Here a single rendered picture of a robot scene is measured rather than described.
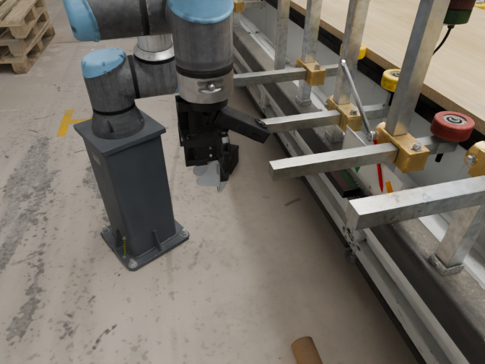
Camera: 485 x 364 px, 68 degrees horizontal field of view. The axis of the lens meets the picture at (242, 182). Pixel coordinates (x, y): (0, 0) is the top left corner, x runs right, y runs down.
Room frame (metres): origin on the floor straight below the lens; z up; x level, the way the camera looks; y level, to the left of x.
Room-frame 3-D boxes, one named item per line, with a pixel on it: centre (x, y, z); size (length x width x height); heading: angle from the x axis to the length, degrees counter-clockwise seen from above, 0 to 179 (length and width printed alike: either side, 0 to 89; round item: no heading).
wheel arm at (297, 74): (1.14, -0.17, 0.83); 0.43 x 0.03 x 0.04; 105
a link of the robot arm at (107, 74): (1.20, 0.46, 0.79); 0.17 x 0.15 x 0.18; 109
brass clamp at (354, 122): (0.93, -0.29, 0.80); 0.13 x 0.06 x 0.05; 15
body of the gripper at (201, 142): (0.56, 0.07, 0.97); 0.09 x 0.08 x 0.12; 106
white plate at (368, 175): (0.73, -0.31, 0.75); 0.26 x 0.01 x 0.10; 15
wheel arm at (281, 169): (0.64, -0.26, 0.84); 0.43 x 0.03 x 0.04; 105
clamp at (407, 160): (0.69, -0.35, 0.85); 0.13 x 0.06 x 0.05; 15
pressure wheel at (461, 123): (0.70, -0.46, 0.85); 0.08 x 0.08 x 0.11
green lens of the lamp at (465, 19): (0.72, -0.39, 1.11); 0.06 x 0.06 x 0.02
